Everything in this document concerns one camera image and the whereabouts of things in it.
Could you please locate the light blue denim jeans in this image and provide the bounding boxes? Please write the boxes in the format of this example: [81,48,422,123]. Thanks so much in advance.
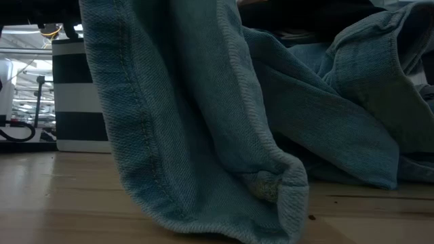
[78,0,434,244]

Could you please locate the black thin stand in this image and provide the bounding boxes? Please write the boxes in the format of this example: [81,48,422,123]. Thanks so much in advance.
[33,75,47,129]

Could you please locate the navy white striped fabric bin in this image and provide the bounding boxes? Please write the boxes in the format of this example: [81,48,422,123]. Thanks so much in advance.
[52,37,112,154]

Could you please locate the white pole stand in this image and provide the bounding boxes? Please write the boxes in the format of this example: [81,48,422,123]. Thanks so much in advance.
[0,58,16,118]

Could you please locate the black floor cable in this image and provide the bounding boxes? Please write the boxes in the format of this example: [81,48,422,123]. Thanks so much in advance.
[0,119,37,143]

